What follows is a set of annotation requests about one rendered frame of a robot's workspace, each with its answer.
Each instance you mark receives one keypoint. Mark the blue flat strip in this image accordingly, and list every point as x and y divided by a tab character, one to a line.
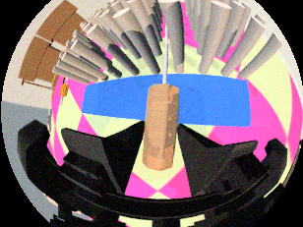
203	99

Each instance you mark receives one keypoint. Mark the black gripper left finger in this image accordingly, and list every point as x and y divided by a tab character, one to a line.
117	152

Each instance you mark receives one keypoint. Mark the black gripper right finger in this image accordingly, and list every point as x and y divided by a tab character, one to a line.
205	159

